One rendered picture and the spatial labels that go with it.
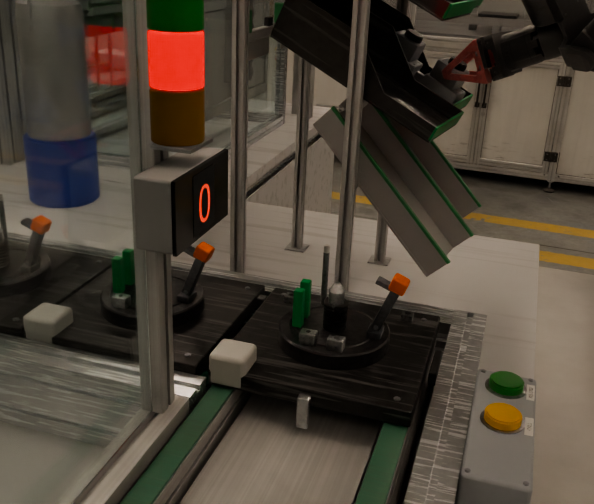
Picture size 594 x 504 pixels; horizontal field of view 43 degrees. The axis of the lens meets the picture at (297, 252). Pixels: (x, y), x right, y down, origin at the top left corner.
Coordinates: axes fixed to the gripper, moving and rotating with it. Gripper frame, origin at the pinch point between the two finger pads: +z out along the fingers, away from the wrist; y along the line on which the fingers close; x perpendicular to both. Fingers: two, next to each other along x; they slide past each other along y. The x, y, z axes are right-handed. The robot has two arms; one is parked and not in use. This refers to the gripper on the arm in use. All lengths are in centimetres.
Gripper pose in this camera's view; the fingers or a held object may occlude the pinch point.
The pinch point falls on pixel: (452, 72)
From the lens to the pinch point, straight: 124.5
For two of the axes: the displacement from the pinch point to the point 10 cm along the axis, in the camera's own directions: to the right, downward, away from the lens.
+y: -5.3, 2.8, -8.0
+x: 3.0, 9.4, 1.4
